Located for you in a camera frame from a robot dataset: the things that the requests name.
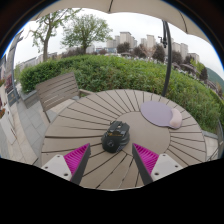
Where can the purple mouse pad with wrist rest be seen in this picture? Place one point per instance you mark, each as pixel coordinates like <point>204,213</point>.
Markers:
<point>160,114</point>

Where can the black computer mouse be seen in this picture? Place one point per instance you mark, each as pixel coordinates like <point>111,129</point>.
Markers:
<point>115,136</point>

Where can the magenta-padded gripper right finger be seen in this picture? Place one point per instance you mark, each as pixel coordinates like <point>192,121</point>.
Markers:
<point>148,160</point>

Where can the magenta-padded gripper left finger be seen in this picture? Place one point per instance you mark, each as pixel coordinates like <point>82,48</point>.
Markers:
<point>76,160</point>

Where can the green hedge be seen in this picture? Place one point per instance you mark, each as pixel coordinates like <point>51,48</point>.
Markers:
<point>126,76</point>

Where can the round slatted wooden table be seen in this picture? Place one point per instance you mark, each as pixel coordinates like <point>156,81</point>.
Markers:
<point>113,133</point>

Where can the beige patio umbrella canopy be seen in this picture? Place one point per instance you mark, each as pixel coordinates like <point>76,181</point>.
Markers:
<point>133,10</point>

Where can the slatted wooden chair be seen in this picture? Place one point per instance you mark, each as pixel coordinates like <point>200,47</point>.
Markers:
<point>56,90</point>

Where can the curved black umbrella pole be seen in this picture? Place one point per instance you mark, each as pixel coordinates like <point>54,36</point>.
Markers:
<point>168,63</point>

